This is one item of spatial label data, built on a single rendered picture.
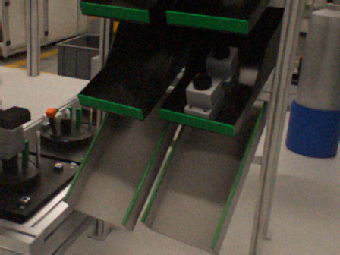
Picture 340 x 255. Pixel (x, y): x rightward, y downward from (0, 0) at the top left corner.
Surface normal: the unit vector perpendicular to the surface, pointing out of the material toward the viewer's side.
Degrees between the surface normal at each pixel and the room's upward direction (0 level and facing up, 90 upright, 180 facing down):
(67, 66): 90
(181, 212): 45
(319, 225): 0
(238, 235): 0
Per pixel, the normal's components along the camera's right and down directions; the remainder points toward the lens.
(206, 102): -0.50, 0.61
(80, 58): -0.37, 0.26
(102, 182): -0.34, -0.51
